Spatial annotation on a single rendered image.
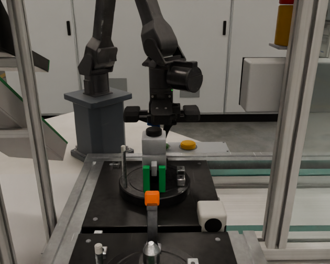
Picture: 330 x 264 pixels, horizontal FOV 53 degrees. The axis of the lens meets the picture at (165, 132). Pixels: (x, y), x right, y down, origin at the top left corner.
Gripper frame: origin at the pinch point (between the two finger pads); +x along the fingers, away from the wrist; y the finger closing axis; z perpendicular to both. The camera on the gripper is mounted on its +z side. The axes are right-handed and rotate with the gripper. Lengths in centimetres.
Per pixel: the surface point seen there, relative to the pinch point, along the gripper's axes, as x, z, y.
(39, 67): -20.3, 17.6, -22.1
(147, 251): -4.1, 47.4, -2.1
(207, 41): 7, -276, 50
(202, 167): 3.3, 13.1, 8.8
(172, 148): 4.2, 0.6, 2.7
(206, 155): 4.3, 5.1, 10.9
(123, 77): 44, -276, -39
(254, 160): 4.5, 7.7, 21.9
